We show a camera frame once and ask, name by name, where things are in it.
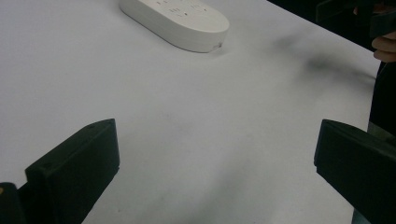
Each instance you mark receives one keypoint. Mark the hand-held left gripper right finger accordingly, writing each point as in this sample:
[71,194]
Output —
[358,165]

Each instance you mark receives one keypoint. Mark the white power strip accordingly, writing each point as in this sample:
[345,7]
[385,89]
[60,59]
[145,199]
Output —
[183,21]

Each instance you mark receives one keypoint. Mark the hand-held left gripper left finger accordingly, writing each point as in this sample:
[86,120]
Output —
[74,168]

